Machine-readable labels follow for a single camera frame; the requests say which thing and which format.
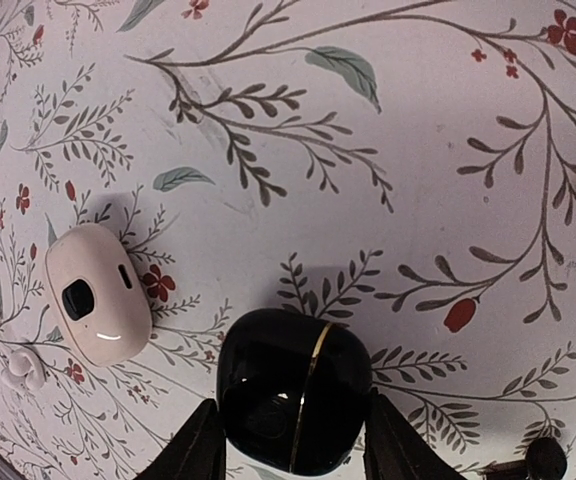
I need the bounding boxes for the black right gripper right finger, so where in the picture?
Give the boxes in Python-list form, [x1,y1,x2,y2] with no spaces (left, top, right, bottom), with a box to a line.
[363,387,461,480]

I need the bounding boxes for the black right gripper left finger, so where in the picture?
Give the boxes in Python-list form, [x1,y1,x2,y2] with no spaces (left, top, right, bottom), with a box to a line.
[140,399,226,480]

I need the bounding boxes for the black earbud case gold trim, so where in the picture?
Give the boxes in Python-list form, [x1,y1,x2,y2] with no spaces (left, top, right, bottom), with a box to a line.
[216,309,372,477]

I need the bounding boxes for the beige earbud charging case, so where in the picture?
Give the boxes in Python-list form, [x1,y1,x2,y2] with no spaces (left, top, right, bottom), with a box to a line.
[44,223,153,367]

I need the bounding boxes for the black earbud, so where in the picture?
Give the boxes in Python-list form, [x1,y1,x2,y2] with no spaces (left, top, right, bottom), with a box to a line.
[525,437,568,480]

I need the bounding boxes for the white earbud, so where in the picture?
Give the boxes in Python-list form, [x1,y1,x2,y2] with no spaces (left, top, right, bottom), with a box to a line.
[1,349,46,391]

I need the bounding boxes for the floral patterned table mat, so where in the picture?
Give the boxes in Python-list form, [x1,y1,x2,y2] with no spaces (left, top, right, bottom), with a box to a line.
[0,1,576,479]

